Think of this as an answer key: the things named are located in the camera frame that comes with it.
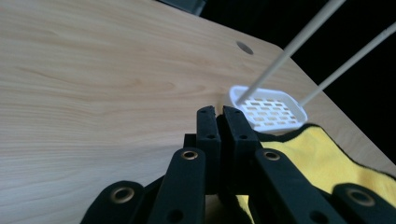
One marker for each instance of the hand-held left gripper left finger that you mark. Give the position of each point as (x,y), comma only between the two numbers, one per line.
(208,130)

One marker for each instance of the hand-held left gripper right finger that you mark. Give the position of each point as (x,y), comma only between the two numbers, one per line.
(239,133)

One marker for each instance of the grey and yellow cloth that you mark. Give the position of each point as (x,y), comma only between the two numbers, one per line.
(314,158)

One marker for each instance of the dark round table grommet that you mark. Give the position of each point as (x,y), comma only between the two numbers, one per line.
(245,47)

